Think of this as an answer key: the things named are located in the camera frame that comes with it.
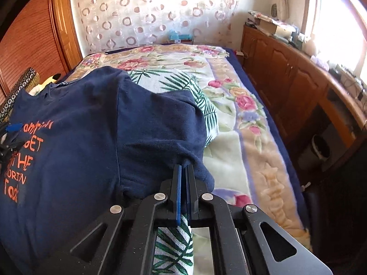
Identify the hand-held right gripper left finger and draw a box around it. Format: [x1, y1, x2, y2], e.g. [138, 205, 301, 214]
[37, 165, 187, 275]

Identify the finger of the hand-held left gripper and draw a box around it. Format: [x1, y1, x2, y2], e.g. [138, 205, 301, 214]
[0, 123, 26, 164]

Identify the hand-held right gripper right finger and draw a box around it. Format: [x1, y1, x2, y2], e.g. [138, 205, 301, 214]
[185, 165, 333, 275]

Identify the navy t-shirt with orange print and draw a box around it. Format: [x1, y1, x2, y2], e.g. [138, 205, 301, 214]
[0, 66, 215, 275]

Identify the dark dotted cushion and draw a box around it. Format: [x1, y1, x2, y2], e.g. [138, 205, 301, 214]
[0, 67, 41, 121]

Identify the floral fleece blanket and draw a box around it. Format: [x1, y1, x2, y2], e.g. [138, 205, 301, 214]
[69, 44, 313, 250]

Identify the wooden slatted wardrobe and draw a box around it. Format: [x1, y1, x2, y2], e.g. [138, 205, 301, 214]
[0, 0, 83, 104]

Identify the palm leaf print sheet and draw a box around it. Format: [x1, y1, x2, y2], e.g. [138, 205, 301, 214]
[126, 69, 220, 275]

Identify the grey waste bin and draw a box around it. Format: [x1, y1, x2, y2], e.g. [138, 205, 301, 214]
[298, 133, 330, 172]

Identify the long wooden cabinet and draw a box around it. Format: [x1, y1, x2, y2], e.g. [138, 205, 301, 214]
[239, 24, 367, 149]

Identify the light blue plastic item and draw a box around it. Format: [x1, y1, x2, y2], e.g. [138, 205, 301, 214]
[168, 30, 193, 45]

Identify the sheer circle-patterned curtain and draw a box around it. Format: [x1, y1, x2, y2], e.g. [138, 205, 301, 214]
[69, 0, 244, 58]

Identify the cardboard box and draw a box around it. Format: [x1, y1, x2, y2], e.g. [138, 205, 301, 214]
[255, 17, 296, 36]

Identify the pale purple tissue pack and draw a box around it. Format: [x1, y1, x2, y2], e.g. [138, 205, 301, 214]
[311, 54, 329, 70]

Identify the pale pink jar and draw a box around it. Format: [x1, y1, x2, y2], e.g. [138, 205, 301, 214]
[305, 38, 319, 55]

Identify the bright window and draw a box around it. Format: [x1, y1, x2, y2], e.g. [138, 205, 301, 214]
[310, 0, 367, 73]

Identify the black cable tangle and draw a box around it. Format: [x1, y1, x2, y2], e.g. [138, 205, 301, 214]
[340, 70, 367, 101]

